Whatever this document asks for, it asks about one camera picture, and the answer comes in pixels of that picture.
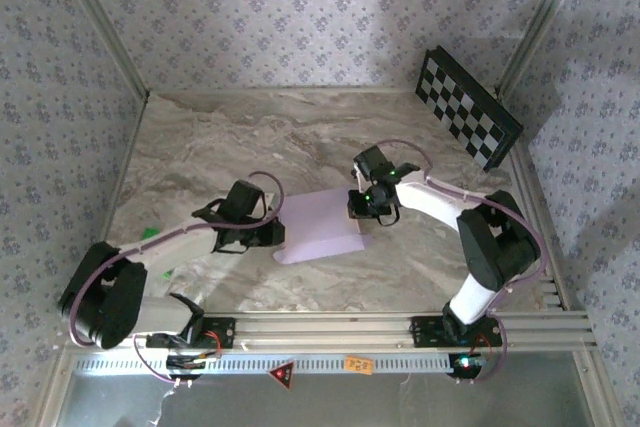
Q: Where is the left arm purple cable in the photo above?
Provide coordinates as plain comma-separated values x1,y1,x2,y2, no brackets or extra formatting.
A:
67,171,285,388

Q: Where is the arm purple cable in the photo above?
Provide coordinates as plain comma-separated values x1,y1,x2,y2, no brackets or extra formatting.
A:
67,171,285,388
369,139,551,387

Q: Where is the red triangle warning sticker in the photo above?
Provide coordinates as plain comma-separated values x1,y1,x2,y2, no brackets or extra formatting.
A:
268,359,296,391

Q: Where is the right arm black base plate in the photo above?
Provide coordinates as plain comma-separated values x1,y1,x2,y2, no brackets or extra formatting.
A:
409,314,504,350

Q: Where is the right aluminium side rail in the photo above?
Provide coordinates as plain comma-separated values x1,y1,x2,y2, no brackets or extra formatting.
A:
502,91,574,312

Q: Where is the aluminium profile rail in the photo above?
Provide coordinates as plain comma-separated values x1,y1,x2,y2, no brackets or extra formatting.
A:
57,311,599,352

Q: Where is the grey metal sheet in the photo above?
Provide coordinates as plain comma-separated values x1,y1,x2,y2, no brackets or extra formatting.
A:
54,351,601,427

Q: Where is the left aluminium side rail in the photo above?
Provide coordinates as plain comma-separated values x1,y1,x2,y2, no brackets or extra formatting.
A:
94,91,151,248

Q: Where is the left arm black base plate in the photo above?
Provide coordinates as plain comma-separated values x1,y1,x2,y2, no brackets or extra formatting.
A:
145,315,237,350

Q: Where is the orange paper label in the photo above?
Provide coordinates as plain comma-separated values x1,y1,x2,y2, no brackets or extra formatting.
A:
344,355,376,376

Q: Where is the right aluminium frame post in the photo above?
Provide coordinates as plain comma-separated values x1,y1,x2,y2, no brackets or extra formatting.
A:
497,0,596,98

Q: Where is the slotted grey cable duct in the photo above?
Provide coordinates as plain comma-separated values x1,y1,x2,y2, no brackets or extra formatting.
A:
74,352,484,377

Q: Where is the aluminium side rail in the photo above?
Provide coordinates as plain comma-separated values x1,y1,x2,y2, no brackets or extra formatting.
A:
502,91,574,312
94,91,151,248

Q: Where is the white and lilac paper box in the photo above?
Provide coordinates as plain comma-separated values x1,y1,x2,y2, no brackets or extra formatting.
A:
272,185,374,266

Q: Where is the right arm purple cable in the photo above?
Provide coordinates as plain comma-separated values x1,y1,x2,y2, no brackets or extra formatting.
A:
369,139,551,387

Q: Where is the black white checkerboard panel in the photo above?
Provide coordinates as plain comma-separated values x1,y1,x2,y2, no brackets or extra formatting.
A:
414,44,525,172

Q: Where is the aluminium frame post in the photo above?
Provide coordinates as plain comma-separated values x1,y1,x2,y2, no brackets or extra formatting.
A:
47,0,151,101
497,0,596,98

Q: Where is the left aluminium frame post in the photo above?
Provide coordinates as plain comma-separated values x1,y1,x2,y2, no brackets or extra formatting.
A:
47,0,151,101

